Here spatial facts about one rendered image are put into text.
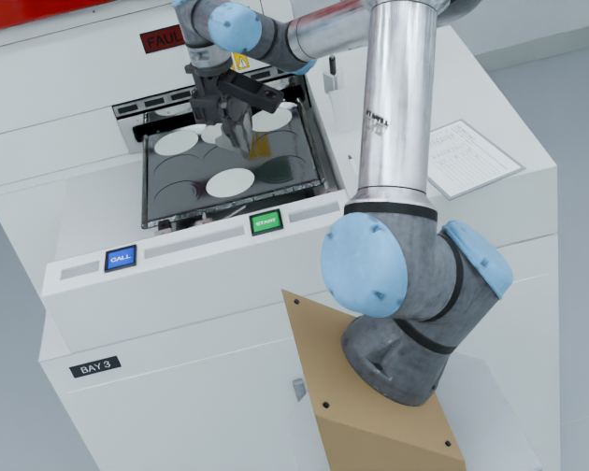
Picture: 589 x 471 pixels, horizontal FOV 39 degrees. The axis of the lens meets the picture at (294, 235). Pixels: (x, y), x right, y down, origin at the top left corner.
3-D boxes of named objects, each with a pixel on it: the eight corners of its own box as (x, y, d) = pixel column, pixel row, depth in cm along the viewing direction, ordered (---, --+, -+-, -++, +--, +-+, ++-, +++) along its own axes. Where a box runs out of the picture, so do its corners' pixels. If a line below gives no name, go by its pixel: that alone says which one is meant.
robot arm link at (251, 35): (287, 23, 136) (252, 8, 144) (234, 0, 129) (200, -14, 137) (268, 67, 138) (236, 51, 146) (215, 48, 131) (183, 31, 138)
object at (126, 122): (130, 151, 197) (117, 117, 191) (308, 107, 196) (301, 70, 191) (130, 155, 195) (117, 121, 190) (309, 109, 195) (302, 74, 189)
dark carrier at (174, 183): (150, 137, 190) (149, 135, 190) (294, 101, 190) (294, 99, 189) (148, 222, 163) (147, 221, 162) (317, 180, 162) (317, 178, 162)
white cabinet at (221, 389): (165, 402, 248) (66, 179, 199) (478, 324, 247) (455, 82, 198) (169, 603, 196) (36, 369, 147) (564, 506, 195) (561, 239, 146)
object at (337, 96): (330, 121, 165) (318, 61, 157) (349, 116, 165) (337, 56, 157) (336, 135, 161) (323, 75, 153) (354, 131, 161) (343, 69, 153)
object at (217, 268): (73, 319, 156) (45, 263, 147) (357, 249, 155) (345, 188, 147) (69, 353, 148) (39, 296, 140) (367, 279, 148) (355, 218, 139)
